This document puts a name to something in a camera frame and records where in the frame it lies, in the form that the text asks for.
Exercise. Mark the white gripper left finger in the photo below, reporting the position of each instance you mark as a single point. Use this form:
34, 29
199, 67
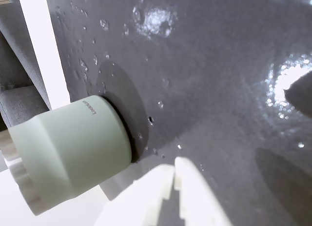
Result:
136, 201

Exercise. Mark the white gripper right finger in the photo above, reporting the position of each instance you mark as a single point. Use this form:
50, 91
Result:
200, 201

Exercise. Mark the pale green steel cup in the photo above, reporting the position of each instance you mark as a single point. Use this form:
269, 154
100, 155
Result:
73, 148

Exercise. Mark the black table mat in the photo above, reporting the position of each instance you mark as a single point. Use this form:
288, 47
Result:
207, 77

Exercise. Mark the grey fabric sofa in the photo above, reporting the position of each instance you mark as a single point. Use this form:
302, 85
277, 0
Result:
14, 65

